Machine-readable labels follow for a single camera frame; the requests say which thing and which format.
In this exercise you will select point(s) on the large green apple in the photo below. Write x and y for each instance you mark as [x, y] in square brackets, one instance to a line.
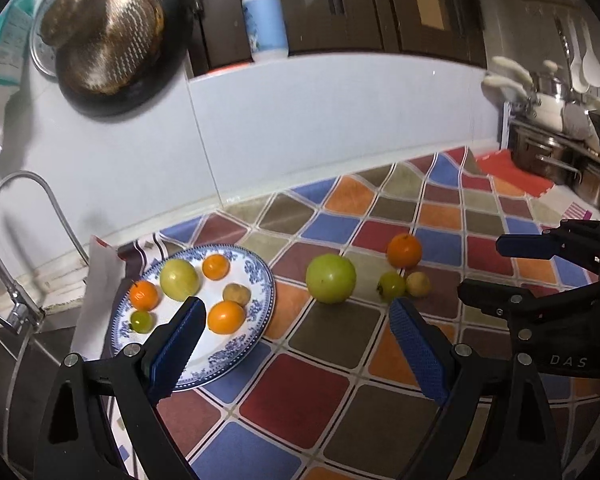
[179, 278]

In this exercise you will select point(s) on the white pump soap bottle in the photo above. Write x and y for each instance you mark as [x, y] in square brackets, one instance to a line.
[265, 20]

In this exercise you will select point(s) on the steel kitchen sink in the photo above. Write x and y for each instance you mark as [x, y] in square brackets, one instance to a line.
[10, 385]

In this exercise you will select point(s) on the black frying pan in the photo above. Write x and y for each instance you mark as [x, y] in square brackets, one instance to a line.
[105, 105]

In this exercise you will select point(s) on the red mat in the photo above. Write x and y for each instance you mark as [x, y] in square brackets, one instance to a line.
[505, 172]

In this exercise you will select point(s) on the perforated golden colander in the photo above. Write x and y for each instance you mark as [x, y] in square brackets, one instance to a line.
[115, 45]

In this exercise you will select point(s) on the steel cooking pot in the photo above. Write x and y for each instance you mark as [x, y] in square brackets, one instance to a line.
[597, 185]
[540, 155]

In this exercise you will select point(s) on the pink striped cloth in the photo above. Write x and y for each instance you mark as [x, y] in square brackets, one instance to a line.
[577, 210]

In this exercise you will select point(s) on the dark wooden window frame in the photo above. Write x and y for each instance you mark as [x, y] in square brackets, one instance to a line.
[370, 5]

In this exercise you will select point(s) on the blue patterned white plate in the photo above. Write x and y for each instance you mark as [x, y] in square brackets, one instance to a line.
[220, 352]

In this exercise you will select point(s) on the thin gooseneck faucet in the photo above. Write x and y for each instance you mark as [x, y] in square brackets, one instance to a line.
[30, 175]

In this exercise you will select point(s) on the colourful diamond pattern mat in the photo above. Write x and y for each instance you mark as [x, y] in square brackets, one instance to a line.
[290, 400]

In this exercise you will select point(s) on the white pot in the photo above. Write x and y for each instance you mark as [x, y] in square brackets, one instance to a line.
[545, 110]

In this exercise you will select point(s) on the steel pot with lid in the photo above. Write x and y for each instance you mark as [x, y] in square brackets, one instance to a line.
[552, 80]

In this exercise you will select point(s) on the small yellow fruit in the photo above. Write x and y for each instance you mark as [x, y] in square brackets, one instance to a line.
[236, 294]
[418, 284]

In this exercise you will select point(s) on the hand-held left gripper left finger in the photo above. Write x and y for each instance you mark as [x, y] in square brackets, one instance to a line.
[177, 345]

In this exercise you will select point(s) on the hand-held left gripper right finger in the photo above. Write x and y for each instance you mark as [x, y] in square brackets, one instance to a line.
[420, 355]

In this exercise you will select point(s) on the chrome kitchen faucet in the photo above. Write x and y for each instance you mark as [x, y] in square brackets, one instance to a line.
[17, 310]

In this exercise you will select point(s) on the small brass saucepan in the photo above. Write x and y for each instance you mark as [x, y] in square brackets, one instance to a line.
[70, 15]

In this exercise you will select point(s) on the round steel steamer tray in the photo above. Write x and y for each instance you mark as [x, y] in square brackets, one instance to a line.
[40, 55]

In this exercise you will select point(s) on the orange tangerine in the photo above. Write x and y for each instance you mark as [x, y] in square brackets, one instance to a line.
[216, 266]
[404, 250]
[144, 295]
[226, 317]

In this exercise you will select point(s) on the small green fruit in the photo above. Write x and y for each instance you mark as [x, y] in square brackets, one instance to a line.
[141, 321]
[391, 285]

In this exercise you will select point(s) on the green paper towel pack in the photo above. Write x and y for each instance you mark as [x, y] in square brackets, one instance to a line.
[5, 55]

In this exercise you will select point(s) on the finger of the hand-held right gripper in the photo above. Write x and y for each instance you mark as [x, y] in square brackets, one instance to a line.
[522, 246]
[490, 300]

